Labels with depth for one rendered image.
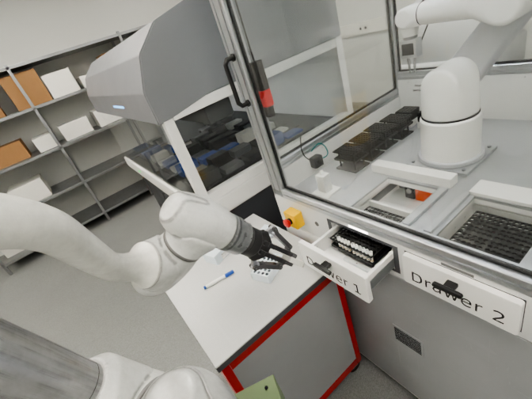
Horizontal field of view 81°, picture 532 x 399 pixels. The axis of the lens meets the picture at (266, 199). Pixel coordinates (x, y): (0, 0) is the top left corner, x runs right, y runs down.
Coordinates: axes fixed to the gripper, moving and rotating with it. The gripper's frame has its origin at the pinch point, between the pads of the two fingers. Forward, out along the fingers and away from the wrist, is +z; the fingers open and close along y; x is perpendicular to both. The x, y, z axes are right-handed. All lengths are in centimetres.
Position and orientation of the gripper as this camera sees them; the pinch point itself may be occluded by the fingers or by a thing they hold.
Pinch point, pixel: (293, 260)
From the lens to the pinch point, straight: 91.5
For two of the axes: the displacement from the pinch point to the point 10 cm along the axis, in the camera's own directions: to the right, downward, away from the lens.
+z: 6.8, 3.9, 6.2
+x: -5.8, -2.3, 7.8
